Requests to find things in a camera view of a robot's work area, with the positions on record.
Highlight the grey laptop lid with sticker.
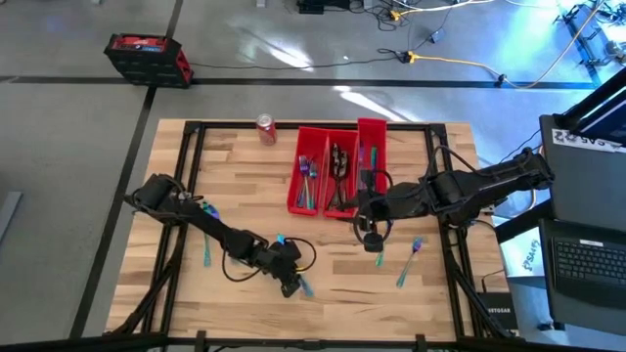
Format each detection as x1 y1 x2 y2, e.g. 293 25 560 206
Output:
539 112 626 232

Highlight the white sheet with black logo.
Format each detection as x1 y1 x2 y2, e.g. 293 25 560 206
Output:
499 225 545 279

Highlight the black monitor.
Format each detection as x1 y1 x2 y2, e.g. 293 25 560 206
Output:
555 66 626 146

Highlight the black table-level camera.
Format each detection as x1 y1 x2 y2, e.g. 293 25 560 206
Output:
295 336 330 351

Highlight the black aluminium table frame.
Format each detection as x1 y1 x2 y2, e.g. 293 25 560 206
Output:
105 119 522 352

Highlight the tan cable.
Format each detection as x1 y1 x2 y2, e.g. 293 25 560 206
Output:
503 0 607 90

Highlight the red plastic bin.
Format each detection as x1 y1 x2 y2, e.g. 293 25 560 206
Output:
287 125 330 216
354 116 388 204
322 129 361 220

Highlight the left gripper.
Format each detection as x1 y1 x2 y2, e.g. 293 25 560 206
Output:
263 239 304 299

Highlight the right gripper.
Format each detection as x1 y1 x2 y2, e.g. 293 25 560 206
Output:
335 169 395 234

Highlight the black cable loop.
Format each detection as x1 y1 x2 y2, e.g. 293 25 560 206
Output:
351 168 395 247
222 237 318 284

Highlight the yellow extension cord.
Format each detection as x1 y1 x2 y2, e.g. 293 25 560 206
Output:
400 48 508 87

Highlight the black box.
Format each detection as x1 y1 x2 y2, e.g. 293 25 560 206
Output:
295 0 353 15

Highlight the red black toolbox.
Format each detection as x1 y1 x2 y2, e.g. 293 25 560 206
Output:
102 32 195 90

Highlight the black Netgear switch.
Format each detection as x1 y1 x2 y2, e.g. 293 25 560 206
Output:
476 290 519 331

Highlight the red soda can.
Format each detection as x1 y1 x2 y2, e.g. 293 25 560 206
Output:
254 112 278 147

